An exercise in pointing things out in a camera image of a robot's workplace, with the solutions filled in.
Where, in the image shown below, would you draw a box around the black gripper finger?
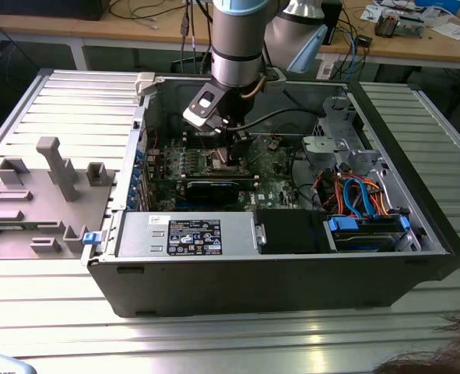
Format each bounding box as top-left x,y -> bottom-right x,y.
228,130 -> 255,167

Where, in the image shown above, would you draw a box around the silver CPU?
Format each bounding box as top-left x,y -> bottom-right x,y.
212,146 -> 233,168

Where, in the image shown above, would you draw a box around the CPU socket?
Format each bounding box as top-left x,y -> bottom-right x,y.
205,150 -> 250,173

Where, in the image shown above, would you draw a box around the green motherboard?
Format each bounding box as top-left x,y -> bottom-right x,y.
146,130 -> 318,213

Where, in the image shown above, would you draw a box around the black graphics card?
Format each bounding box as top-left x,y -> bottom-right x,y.
183,181 -> 241,206

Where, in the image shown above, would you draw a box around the silver metal drive cage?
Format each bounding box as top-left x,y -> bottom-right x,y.
301,95 -> 388,176

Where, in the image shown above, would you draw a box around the black optical drive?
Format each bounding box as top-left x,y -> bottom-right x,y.
255,208 -> 334,254

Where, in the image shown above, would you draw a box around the grey case latch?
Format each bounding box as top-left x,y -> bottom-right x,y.
134,72 -> 156,97

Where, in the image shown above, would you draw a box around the hard disk in blue carrier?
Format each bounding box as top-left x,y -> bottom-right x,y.
325,216 -> 409,254

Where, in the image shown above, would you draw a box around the black box on desk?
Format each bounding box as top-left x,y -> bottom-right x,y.
321,0 -> 344,46

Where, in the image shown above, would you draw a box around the black PC case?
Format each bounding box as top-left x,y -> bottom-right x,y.
80,72 -> 460,319

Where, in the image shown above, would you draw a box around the silver power supply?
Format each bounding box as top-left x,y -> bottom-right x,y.
114,212 -> 260,258

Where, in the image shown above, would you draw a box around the white printed leaflet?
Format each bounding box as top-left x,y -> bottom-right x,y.
360,3 -> 386,23

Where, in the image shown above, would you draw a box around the small metal electronic device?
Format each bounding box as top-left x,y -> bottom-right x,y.
374,9 -> 425,40

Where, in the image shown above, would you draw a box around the wooden desk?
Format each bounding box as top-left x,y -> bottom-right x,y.
0,0 -> 460,85

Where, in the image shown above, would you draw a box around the grey parts rack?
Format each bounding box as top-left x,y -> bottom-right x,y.
0,136 -> 118,260

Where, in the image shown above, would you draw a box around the black monitor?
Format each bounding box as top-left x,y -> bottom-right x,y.
0,0 -> 106,21

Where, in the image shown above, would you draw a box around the white paper sheets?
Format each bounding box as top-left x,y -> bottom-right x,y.
431,19 -> 460,40

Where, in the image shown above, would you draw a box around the blue cardboard box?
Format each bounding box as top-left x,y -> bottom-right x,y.
414,0 -> 460,12

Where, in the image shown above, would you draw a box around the person's dark-haired head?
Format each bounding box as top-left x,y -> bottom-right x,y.
372,305 -> 460,374

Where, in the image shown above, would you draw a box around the white rounded object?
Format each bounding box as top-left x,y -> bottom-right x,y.
0,349 -> 34,374

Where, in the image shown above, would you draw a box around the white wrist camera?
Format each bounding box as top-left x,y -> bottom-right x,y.
181,82 -> 230,136

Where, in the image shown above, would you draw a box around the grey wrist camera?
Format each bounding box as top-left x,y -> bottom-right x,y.
263,66 -> 288,94

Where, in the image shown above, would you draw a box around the black camera cable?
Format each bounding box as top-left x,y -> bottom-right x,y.
227,105 -> 328,132

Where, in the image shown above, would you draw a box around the blue wire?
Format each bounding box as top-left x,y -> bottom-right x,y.
352,175 -> 373,219
341,178 -> 361,218

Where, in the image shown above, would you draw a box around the orange wire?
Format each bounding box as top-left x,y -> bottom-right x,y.
360,178 -> 391,217

